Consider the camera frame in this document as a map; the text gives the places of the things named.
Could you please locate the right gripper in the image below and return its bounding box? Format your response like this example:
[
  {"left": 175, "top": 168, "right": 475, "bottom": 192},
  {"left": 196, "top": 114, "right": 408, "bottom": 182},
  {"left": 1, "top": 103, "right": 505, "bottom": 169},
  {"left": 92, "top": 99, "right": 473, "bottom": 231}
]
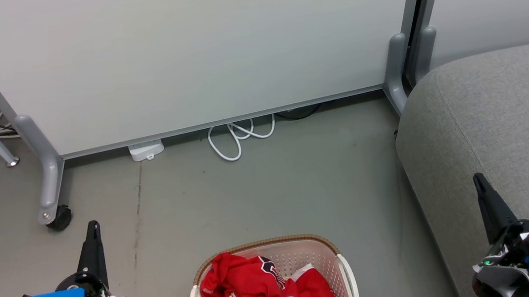
[{"left": 459, "top": 167, "right": 529, "bottom": 297}]

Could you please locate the red and white garment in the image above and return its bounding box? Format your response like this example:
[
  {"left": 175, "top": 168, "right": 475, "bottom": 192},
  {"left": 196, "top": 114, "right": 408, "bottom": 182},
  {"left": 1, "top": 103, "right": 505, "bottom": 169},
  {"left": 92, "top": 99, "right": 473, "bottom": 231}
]
[{"left": 196, "top": 240, "right": 341, "bottom": 297}]

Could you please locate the grey fabric sofa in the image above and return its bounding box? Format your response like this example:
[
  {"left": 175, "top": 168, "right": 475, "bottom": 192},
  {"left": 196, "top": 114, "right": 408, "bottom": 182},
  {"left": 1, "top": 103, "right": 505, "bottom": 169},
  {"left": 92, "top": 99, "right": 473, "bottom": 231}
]
[{"left": 385, "top": 43, "right": 529, "bottom": 297}]

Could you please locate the black caster wheel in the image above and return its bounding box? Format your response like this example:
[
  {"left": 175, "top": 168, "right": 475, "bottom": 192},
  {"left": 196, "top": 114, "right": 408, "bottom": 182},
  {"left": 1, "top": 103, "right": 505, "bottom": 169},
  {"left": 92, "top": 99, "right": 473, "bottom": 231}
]
[{"left": 45, "top": 204, "right": 74, "bottom": 232}]

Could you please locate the grey partition foot with caster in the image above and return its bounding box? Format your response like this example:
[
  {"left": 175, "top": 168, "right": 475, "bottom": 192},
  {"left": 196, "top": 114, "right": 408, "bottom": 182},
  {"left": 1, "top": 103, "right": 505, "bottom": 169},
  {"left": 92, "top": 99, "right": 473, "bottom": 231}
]
[{"left": 13, "top": 110, "right": 72, "bottom": 228}]

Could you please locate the white power adapter box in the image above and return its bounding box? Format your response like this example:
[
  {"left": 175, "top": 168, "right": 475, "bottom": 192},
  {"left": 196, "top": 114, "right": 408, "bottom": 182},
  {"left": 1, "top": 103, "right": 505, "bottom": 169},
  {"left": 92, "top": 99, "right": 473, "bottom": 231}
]
[{"left": 128, "top": 139, "right": 167, "bottom": 163}]

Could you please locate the slim grey partition foot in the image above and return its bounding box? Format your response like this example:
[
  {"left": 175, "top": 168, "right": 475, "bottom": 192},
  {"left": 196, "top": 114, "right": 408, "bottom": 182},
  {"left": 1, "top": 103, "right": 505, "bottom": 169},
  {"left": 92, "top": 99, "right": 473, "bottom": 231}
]
[{"left": 409, "top": 25, "right": 443, "bottom": 86}]

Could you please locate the white perforated laundry basket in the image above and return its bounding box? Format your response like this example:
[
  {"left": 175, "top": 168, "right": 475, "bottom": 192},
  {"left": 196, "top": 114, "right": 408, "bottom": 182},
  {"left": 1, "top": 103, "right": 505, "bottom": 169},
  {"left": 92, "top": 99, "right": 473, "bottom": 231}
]
[{"left": 182, "top": 229, "right": 360, "bottom": 297}]

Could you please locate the large white partition panel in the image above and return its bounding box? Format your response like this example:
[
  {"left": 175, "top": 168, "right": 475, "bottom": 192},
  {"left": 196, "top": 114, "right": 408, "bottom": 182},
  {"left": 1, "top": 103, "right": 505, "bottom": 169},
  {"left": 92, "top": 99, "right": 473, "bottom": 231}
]
[{"left": 0, "top": 0, "right": 434, "bottom": 167}]

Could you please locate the looped white cable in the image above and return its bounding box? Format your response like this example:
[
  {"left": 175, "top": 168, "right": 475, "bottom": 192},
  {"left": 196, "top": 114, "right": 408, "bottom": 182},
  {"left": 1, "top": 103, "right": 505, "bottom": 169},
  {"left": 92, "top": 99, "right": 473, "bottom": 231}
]
[{"left": 206, "top": 114, "right": 280, "bottom": 164}]

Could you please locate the black floor cable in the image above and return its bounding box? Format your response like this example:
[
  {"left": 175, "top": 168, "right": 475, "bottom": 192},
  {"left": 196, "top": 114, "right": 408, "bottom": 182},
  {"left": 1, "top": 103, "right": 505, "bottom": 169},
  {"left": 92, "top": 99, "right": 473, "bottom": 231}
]
[{"left": 274, "top": 103, "right": 324, "bottom": 123}]

